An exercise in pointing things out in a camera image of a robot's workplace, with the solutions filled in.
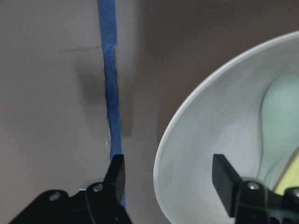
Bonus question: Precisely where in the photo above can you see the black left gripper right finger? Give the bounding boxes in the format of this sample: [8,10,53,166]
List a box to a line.
[212,154,242,217]

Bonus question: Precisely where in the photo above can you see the pale green plastic spoon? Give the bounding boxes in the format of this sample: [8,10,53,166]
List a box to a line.
[257,74,299,189]

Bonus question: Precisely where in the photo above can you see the yellow plastic fork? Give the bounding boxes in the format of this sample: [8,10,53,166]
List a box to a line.
[274,148,299,195]

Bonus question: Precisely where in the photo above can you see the white round plate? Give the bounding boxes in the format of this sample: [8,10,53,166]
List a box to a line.
[153,32,299,224]

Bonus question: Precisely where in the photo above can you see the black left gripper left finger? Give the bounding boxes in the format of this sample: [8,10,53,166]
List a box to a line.
[104,154,126,207]

